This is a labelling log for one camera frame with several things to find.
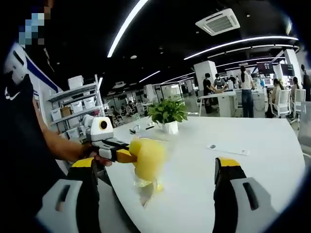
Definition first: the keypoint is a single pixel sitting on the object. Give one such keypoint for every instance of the potted green plant white pot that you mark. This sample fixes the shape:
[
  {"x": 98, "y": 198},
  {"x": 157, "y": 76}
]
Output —
[{"x": 167, "y": 114}]

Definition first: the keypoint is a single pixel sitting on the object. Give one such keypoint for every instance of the white background desk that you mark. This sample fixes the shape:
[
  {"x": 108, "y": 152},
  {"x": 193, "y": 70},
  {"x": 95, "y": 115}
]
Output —
[{"x": 218, "y": 102}]

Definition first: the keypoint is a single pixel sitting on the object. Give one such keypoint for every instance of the small black table plug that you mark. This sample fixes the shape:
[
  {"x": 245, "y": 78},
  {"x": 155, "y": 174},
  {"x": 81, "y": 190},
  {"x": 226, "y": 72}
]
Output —
[{"x": 133, "y": 131}]

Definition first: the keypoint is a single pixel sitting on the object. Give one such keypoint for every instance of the long ceiling light strip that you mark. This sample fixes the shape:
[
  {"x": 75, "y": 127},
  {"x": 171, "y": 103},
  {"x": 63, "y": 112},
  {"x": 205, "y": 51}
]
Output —
[
  {"x": 127, "y": 26},
  {"x": 149, "y": 76},
  {"x": 243, "y": 41}
]

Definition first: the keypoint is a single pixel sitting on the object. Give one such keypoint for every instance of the ceiling air conditioner vent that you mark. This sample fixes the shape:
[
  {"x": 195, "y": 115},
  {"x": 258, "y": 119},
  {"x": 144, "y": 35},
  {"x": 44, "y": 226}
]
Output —
[{"x": 218, "y": 22}]

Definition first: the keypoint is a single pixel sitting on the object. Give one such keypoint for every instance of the grey backed office chair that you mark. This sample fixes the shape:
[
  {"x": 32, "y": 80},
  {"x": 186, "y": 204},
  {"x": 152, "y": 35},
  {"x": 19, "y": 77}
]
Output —
[{"x": 305, "y": 131}]

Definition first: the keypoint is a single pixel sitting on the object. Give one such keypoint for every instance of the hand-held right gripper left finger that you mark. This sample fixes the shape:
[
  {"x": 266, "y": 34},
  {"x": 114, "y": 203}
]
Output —
[{"x": 83, "y": 191}]

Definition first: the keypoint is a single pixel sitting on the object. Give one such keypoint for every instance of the brown cardboard box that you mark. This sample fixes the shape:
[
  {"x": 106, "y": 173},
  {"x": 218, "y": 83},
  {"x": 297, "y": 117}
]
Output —
[{"x": 66, "y": 111}]

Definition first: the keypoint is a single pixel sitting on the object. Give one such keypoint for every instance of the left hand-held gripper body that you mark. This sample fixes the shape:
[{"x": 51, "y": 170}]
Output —
[{"x": 100, "y": 128}]

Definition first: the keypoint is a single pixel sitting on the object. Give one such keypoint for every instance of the metal storage shelf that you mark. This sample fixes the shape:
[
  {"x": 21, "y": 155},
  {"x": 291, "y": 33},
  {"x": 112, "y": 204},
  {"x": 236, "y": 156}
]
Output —
[{"x": 75, "y": 114}]

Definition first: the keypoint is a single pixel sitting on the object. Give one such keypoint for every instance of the person's left hand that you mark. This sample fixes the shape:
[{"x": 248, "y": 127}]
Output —
[{"x": 103, "y": 161}]

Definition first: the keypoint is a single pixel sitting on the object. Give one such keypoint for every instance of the set of white storage bins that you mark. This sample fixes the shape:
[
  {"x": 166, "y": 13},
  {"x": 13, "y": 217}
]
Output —
[{"x": 77, "y": 106}]

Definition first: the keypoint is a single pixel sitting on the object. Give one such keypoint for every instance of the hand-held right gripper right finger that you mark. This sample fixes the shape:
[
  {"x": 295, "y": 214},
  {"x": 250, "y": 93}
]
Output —
[{"x": 229, "y": 191}]

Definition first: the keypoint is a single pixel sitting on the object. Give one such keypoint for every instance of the operator in dark shirt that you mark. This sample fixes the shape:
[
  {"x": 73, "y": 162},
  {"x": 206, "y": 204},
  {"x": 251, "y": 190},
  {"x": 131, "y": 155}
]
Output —
[{"x": 22, "y": 145}]

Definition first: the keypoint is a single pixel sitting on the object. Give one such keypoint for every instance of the white worn chest device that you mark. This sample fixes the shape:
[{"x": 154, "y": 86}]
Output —
[{"x": 15, "y": 65}]

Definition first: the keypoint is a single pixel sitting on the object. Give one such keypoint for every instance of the white office chair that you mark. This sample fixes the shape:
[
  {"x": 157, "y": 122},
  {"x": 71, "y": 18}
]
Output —
[{"x": 283, "y": 102}]

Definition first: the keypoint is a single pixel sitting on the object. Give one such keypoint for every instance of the oblong yellow silicone block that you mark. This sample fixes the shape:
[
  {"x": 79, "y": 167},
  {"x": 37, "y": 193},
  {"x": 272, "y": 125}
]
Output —
[{"x": 149, "y": 159}]

